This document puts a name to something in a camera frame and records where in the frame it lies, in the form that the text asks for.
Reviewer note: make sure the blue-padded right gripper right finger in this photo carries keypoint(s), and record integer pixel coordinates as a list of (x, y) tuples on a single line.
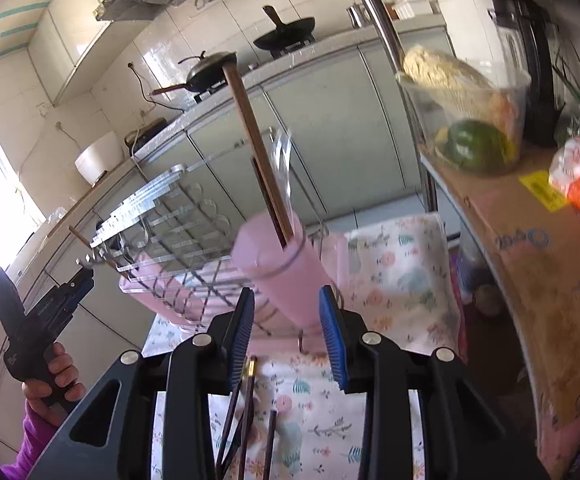
[(464, 435)]

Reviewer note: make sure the floral white tablecloth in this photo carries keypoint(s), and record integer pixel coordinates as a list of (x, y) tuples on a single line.
[(305, 363)]

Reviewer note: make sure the left hand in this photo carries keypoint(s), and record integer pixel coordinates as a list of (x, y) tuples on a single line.
[(64, 375)]

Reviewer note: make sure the metal wire utensil rack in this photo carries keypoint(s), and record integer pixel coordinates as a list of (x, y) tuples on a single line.
[(169, 202)]

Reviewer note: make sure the white rice cooker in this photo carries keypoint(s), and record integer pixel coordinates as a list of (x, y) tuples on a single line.
[(100, 157)]

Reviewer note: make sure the kitchen counter cabinets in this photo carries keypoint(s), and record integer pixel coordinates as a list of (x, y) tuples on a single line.
[(353, 156)]

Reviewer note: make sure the cardboard sheet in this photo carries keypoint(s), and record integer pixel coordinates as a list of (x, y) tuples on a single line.
[(532, 247)]

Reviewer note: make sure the dark chopstick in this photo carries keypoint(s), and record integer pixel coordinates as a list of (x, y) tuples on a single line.
[(230, 440), (247, 416), (269, 447)]

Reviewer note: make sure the black blender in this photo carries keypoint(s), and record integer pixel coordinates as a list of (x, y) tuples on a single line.
[(530, 42)]

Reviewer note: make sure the purple sleeve forearm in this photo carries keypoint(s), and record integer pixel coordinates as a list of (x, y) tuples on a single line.
[(38, 430)]

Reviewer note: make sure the black wok with wooden handle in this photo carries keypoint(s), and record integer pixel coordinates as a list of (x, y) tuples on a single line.
[(284, 35)]

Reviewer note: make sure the upper wall cabinets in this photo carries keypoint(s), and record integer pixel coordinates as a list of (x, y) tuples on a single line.
[(71, 49)]

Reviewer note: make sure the wooden handle utensil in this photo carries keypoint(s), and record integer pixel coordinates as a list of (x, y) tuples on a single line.
[(258, 148)]

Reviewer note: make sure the clear container with vegetables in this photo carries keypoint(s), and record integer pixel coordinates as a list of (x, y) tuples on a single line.
[(472, 112)]

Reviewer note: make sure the pink plastic right cup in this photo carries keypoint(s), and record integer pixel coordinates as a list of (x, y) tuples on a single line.
[(289, 276)]

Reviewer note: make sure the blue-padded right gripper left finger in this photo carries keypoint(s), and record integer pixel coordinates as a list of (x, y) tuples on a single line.
[(109, 434)]

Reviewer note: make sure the lidded black wok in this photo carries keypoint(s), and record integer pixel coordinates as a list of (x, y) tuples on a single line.
[(207, 73)]

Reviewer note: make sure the black countertop appliance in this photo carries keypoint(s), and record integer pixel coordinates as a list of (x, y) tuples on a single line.
[(137, 139)]

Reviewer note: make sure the pink plastic drip tray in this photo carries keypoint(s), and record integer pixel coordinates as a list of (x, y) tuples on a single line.
[(189, 285)]

